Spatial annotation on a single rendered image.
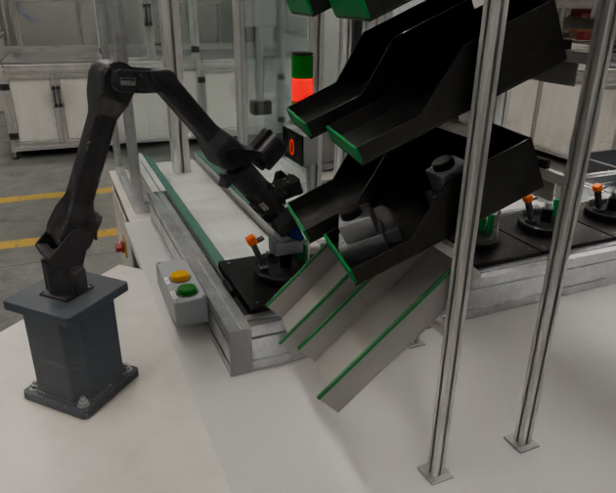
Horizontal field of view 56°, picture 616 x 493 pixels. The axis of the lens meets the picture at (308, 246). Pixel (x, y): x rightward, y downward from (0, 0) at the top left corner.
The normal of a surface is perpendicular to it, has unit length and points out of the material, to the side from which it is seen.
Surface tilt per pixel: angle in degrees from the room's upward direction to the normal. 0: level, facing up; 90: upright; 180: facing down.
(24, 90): 90
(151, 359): 0
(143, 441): 0
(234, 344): 90
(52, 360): 90
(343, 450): 0
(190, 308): 90
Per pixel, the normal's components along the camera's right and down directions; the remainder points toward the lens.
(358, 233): -0.05, 0.51
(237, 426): 0.01, -0.92
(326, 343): 0.23, 0.39
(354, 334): -0.68, -0.59
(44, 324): -0.40, 0.36
